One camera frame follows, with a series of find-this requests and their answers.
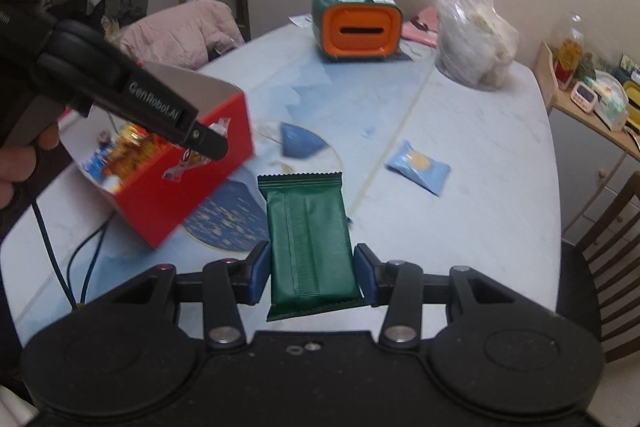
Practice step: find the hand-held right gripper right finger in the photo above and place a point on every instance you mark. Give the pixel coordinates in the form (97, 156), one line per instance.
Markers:
(362, 274)

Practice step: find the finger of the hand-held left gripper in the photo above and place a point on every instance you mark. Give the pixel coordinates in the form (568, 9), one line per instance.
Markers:
(212, 144)

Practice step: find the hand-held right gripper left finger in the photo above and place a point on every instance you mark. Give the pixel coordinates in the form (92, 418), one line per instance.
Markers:
(260, 273)

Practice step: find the small red clear packet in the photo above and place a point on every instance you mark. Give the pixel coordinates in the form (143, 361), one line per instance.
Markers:
(187, 166)

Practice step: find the dark green snack packet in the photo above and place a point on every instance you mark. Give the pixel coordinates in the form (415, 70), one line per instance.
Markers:
(307, 247)

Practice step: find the red cardboard box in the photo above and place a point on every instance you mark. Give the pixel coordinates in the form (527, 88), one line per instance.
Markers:
(200, 202)

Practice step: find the person's left hand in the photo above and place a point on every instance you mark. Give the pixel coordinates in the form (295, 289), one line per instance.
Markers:
(15, 167)

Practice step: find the round blue placemat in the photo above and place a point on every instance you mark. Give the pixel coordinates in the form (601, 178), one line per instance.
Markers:
(230, 227)

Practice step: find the pink padded jacket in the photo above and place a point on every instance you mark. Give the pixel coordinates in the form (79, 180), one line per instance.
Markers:
(185, 34)

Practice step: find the light blue cookie packet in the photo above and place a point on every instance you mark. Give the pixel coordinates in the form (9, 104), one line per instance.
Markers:
(417, 167)

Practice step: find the orange green tissue box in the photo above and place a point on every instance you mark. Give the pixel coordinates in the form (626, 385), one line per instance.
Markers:
(357, 27)

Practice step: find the wooden chair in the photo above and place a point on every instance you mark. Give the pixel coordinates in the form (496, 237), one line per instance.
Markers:
(580, 287)

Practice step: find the pink paper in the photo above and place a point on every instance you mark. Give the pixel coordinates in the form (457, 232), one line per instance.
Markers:
(422, 27)

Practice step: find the beige side cabinet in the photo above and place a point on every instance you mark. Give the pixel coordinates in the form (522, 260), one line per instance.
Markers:
(580, 157)

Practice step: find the clear plastic bag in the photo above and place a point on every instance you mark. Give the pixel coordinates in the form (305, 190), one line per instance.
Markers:
(472, 42)

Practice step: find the white kitchen timer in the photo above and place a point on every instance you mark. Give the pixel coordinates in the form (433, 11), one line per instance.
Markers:
(585, 97)

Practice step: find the white tissue pack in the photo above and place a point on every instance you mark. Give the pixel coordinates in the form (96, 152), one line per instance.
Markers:
(612, 104)

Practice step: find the yellow tissue box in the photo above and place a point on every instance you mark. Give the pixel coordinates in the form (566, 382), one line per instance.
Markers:
(632, 107)

